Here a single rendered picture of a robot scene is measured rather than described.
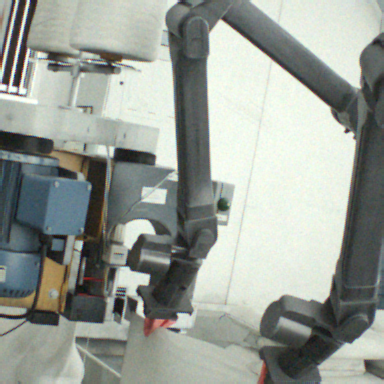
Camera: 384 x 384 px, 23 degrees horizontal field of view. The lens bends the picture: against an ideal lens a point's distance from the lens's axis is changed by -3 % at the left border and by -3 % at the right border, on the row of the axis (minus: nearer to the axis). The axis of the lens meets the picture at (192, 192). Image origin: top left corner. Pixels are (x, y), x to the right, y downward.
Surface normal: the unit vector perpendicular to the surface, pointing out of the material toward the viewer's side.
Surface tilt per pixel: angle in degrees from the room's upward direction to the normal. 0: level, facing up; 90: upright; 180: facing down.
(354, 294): 121
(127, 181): 90
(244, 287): 90
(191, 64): 115
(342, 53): 90
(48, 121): 90
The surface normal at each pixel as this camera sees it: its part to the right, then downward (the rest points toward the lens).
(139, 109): 0.50, 0.14
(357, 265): 0.02, 0.49
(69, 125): 0.92, 0.19
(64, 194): 0.81, 0.18
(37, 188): -0.57, -0.07
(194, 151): 0.26, 0.37
